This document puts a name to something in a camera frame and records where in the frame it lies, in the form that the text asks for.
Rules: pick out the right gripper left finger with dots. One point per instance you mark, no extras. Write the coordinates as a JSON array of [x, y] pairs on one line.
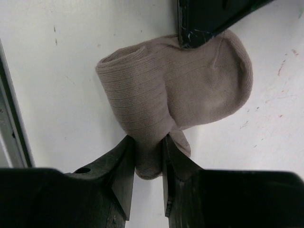
[[97, 195]]

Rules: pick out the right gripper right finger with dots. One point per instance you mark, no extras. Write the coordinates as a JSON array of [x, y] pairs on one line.
[[199, 198]]

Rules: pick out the aluminium front rail frame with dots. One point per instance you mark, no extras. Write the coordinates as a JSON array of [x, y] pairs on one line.
[[15, 151]]

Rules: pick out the mauve sock with red stripe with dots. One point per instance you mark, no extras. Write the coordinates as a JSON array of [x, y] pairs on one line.
[[156, 89]]

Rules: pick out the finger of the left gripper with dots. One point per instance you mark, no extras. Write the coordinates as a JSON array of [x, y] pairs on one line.
[[201, 20]]

